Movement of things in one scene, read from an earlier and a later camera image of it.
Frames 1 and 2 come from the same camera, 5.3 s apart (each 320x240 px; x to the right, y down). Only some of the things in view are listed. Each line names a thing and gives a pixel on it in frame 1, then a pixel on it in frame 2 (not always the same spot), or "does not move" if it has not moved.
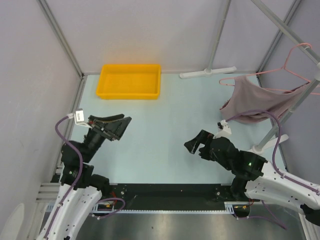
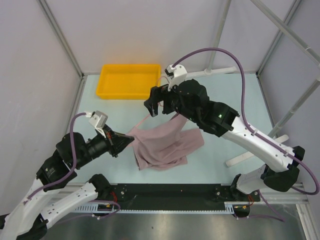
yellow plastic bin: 129,81 does not move
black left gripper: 112,129 -> 117,142
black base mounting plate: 172,195 does not move
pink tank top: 244,97 -> 166,147
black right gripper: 204,137 -> 157,94
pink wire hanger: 283,67 -> 163,76
